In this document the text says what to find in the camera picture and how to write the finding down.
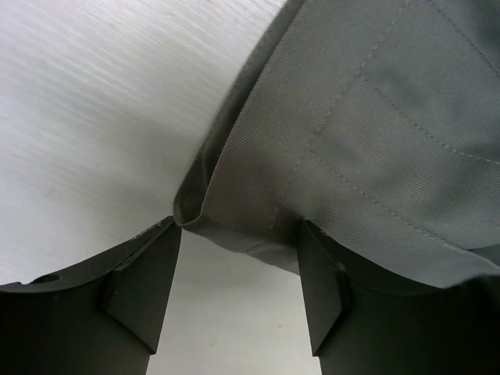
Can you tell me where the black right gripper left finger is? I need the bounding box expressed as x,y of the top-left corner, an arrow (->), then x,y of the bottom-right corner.
1,217 -> 181,374

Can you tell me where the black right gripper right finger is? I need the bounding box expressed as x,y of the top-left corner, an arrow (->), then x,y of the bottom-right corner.
298,221 -> 499,374

